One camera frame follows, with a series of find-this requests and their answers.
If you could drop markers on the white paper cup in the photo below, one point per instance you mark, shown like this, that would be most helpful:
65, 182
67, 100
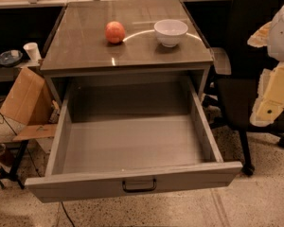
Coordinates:
32, 50

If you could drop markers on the black office chair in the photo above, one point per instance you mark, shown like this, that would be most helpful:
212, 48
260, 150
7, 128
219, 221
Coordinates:
236, 87

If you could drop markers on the red apple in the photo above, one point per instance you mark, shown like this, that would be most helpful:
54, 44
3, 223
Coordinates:
114, 32

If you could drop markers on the grey top drawer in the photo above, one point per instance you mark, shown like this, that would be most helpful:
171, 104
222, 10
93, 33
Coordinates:
131, 139

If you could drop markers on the brown cardboard box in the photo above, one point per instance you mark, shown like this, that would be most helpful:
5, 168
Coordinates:
30, 103

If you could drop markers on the black metal stand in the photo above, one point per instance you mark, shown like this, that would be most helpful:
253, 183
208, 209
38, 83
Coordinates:
12, 173

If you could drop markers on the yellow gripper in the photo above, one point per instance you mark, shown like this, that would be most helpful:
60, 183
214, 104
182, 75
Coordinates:
282, 35

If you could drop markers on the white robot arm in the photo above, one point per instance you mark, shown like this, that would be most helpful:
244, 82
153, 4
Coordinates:
271, 35

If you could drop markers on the grey drawer cabinet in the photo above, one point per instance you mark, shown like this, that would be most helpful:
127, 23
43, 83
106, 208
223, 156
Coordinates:
79, 47

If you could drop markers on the dark blue plate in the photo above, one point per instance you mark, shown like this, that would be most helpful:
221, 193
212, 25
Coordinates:
10, 58

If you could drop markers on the white bowl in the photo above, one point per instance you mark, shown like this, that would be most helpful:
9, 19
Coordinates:
170, 32

